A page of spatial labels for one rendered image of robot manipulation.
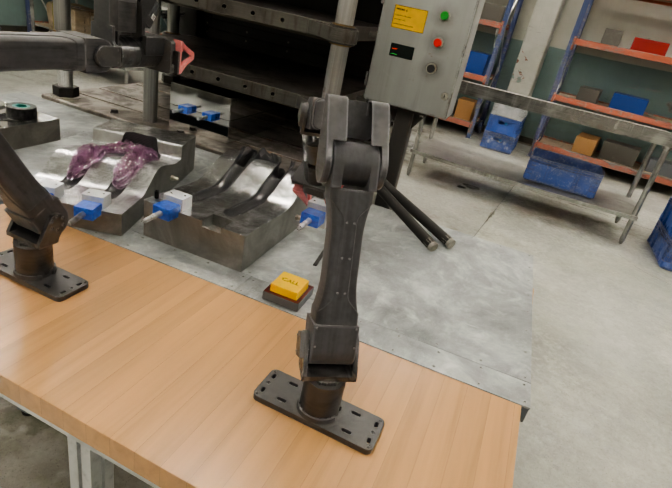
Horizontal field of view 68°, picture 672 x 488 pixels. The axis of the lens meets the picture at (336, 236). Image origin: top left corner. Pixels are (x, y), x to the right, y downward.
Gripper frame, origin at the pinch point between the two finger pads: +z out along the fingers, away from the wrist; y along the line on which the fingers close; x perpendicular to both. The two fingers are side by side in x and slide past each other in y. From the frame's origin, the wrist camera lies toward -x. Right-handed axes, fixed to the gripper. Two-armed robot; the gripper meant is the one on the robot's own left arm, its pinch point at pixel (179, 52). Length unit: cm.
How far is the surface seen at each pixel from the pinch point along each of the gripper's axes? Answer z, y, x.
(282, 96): 68, 8, 16
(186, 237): -12.0, -14.5, 36.4
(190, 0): 66, 49, -8
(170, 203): -12.4, -10.0, 29.5
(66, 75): 59, 102, 30
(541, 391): 108, -118, 117
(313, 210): 0.2, -38.2, 25.3
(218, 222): -7.4, -19.3, 32.5
